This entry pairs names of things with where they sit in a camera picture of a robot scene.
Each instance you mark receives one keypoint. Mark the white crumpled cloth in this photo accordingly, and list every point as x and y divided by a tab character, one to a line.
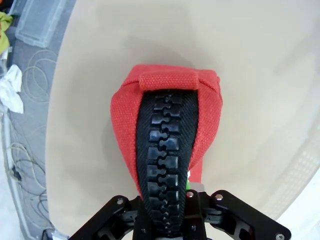
11	87

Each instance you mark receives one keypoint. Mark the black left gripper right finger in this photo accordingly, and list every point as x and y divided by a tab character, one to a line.
237	215

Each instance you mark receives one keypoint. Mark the yellow-green cloth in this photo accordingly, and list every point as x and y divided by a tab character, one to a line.
4	32

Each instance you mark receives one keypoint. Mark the clear plastic storage box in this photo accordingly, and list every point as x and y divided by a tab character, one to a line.
37	22

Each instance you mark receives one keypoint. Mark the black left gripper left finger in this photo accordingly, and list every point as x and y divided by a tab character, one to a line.
112	212

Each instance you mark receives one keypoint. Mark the red Campus zipper pouch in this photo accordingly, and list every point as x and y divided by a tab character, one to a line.
125	112

